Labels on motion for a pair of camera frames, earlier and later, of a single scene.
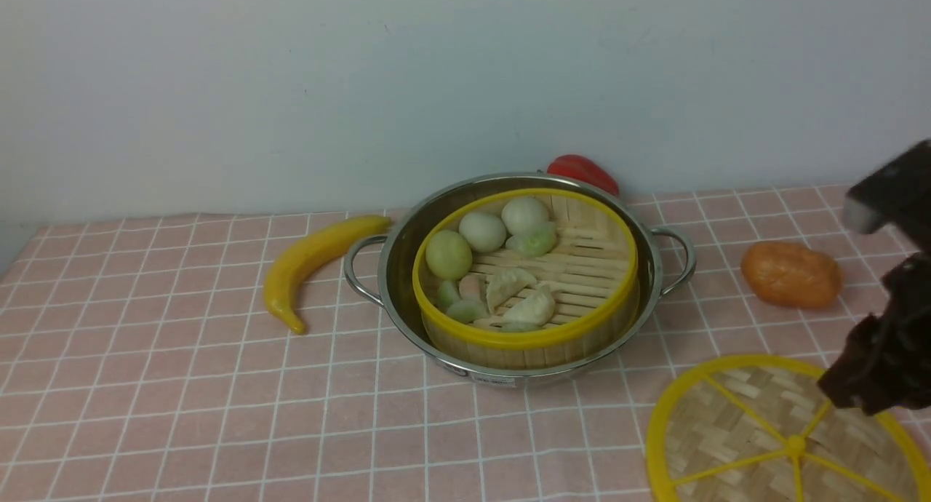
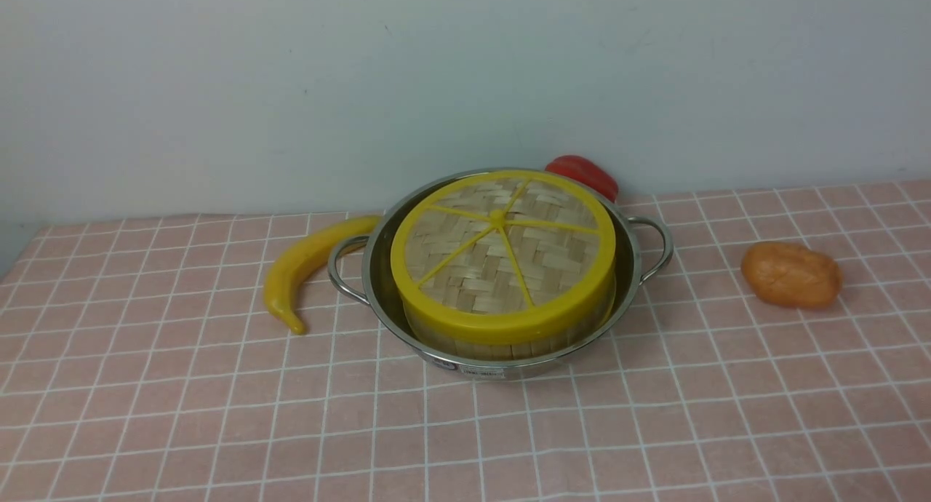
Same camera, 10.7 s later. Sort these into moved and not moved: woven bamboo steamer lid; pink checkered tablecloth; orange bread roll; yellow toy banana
Moved: woven bamboo steamer lid
Not moved: orange bread roll; yellow toy banana; pink checkered tablecloth
